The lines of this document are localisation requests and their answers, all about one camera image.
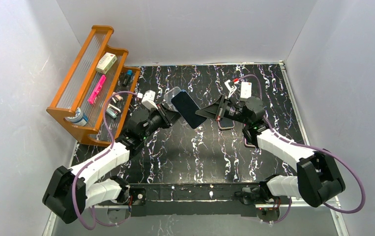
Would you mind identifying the blue phone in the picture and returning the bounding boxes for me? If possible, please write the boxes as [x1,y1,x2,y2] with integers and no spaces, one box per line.
[171,90,207,129]

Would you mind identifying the clear phone case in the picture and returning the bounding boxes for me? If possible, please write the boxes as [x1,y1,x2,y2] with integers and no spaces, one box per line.
[163,87,181,112]

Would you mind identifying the black phone cream case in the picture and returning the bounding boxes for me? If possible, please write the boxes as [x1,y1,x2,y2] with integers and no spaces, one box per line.
[218,118,235,130]

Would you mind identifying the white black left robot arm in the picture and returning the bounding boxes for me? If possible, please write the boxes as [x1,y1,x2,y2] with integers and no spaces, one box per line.
[42,104,181,224]

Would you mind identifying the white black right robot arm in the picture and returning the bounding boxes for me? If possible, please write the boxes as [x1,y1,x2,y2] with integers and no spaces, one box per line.
[196,95,346,207]

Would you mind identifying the black phone pink case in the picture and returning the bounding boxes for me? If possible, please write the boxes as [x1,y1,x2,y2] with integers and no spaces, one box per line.
[243,138,256,148]

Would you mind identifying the white box red labels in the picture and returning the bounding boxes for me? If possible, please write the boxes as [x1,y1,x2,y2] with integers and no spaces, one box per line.
[239,82,252,101]

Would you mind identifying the blue capped black marker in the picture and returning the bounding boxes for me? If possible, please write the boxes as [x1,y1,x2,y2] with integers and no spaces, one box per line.
[121,69,133,87]

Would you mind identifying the orange wooden shelf rack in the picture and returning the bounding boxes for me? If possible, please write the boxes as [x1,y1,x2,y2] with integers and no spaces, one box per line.
[46,25,141,147]

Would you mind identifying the pink highlighter pen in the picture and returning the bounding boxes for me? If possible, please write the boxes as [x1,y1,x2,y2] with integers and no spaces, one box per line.
[87,75,106,105]

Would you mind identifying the blue white round container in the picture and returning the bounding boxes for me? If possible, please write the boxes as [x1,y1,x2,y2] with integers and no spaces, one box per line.
[65,107,88,126]

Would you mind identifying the white red box on shelf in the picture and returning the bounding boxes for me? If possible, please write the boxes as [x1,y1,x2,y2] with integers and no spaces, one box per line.
[95,52,117,74]

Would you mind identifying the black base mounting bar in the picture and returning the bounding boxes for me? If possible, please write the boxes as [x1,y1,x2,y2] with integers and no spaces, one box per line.
[107,182,281,225]

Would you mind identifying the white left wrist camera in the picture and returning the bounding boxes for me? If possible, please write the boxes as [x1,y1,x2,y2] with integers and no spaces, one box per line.
[137,90,158,110]

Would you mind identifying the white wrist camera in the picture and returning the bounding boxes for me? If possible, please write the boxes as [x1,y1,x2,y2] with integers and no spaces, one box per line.
[137,90,158,110]
[224,79,239,98]

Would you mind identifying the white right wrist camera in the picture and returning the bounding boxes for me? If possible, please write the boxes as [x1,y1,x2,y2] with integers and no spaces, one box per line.
[224,79,239,98]

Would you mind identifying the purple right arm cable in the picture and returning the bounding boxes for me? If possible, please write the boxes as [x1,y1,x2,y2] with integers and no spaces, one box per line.
[237,74,367,225]

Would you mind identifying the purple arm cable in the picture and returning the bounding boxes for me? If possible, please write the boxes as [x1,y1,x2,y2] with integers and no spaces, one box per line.
[71,90,143,231]
[237,74,367,225]

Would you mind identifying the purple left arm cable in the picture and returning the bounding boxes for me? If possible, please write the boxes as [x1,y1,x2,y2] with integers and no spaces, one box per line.
[71,90,143,231]

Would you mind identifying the aluminium rail along wall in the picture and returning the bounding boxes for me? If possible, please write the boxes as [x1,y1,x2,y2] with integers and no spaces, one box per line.
[279,60,349,236]

